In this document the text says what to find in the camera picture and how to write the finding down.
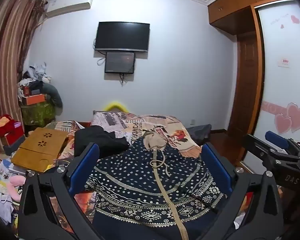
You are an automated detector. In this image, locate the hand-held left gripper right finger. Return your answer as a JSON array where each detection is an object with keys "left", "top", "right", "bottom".
[{"left": 201, "top": 142, "right": 284, "bottom": 240}]

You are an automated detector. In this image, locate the red gift box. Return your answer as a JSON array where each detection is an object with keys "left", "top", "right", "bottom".
[{"left": 1, "top": 127, "right": 25, "bottom": 148}]

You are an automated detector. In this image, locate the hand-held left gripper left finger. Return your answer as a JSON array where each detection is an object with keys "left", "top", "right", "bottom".
[{"left": 18, "top": 142, "right": 100, "bottom": 240}]

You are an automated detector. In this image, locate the printed pillow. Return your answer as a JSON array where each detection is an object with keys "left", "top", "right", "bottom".
[{"left": 91, "top": 110, "right": 140, "bottom": 140}]

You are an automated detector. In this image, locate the wooden lap desk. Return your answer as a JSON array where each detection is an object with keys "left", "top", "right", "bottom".
[{"left": 11, "top": 127, "right": 69, "bottom": 173}]

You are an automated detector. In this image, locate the pink plush toy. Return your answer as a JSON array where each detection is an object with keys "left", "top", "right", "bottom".
[{"left": 6, "top": 175, "right": 27, "bottom": 202}]

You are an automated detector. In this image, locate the black wall television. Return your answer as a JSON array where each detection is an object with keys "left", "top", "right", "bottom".
[{"left": 94, "top": 22, "right": 150, "bottom": 53}]

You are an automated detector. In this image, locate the red plush flower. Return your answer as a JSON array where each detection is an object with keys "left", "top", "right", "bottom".
[{"left": 0, "top": 114, "right": 19, "bottom": 134}]

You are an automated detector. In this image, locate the striped brown curtain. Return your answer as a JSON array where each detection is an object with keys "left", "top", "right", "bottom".
[{"left": 0, "top": 0, "right": 49, "bottom": 155}]

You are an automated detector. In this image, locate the yellow curved object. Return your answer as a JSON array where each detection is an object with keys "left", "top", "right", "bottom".
[{"left": 104, "top": 101, "right": 127, "bottom": 112}]

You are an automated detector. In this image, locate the dark bag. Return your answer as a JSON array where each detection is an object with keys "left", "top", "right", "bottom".
[{"left": 186, "top": 124, "right": 212, "bottom": 144}]

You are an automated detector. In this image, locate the pile of papers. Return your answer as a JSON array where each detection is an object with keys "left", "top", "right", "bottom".
[{"left": 0, "top": 155, "right": 23, "bottom": 225}]

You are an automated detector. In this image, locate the white heart-print sliding door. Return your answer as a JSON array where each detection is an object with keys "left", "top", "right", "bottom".
[{"left": 244, "top": 2, "right": 300, "bottom": 173}]

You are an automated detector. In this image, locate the wooden wardrobe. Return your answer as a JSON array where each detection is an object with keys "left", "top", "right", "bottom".
[{"left": 207, "top": 0, "right": 293, "bottom": 140}]

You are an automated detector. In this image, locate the orange box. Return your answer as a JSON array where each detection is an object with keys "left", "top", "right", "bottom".
[{"left": 25, "top": 94, "right": 45, "bottom": 105}]

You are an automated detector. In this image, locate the green patterned cloth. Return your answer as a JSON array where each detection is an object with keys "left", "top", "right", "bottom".
[{"left": 21, "top": 102, "right": 56, "bottom": 127}]

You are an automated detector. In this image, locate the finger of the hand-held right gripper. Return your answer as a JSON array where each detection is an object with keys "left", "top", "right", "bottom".
[
  {"left": 241, "top": 134, "right": 300, "bottom": 167},
  {"left": 265, "top": 131, "right": 298, "bottom": 153}
]

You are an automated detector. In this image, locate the printed bed sheet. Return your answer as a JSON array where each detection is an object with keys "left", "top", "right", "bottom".
[{"left": 44, "top": 110, "right": 255, "bottom": 240}]

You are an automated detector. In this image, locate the white air conditioner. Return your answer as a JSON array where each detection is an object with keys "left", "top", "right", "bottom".
[{"left": 45, "top": 0, "right": 94, "bottom": 18}]

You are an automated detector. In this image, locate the small black wall monitor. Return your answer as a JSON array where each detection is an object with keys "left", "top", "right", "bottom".
[{"left": 105, "top": 51, "right": 136, "bottom": 74}]

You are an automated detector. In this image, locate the black cloth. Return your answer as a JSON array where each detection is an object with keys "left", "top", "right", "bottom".
[{"left": 74, "top": 125, "right": 130, "bottom": 159}]

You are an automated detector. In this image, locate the navy patterned zip jacket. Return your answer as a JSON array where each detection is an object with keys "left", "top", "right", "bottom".
[{"left": 84, "top": 130, "right": 228, "bottom": 240}]

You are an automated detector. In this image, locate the pile of clutter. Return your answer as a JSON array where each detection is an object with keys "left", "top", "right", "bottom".
[{"left": 17, "top": 62, "right": 63, "bottom": 108}]

